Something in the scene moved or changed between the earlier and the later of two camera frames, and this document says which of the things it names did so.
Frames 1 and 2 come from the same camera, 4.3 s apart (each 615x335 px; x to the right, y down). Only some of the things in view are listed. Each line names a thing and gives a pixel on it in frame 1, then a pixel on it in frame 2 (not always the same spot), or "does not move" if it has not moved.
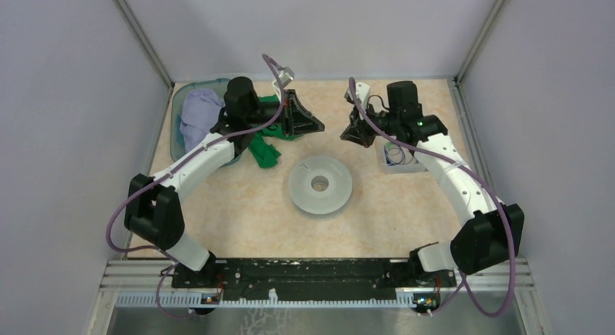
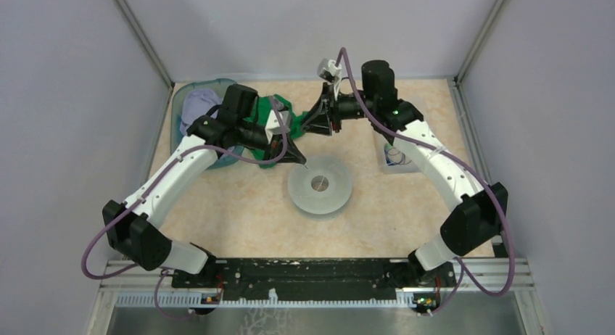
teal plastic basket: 218,86 does not move
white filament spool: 334,196 does not move
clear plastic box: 396,158 does not move
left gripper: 296,119 -> 292,154
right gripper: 355,134 -> 318,120
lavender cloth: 201,109 does not move
